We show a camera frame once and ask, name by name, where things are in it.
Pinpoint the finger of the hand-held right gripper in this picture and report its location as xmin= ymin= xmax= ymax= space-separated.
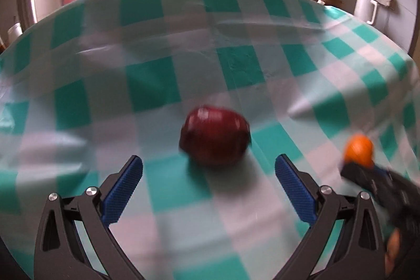
xmin=340 ymin=161 xmax=389 ymax=199

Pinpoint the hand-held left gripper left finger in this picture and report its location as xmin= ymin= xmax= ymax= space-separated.
xmin=33 ymin=155 xmax=145 ymax=280

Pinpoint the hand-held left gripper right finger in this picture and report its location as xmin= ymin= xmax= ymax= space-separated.
xmin=274 ymin=154 xmax=386 ymax=280

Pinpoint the orange tangerine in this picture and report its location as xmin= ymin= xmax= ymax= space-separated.
xmin=344 ymin=134 xmax=375 ymax=168

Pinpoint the small dark red apple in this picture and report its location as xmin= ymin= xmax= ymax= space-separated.
xmin=179 ymin=105 xmax=251 ymax=168

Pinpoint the person's right hand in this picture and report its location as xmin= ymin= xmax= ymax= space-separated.
xmin=384 ymin=229 xmax=403 ymax=277

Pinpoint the teal checked tablecloth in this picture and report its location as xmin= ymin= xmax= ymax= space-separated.
xmin=0 ymin=0 xmax=420 ymax=280

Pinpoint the white kettle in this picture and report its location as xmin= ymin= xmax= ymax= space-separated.
xmin=354 ymin=0 xmax=379 ymax=25

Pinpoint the white jar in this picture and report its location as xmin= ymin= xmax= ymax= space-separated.
xmin=7 ymin=22 xmax=23 ymax=44

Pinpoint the steel thermos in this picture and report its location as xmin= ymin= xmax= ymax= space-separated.
xmin=16 ymin=0 xmax=37 ymax=25

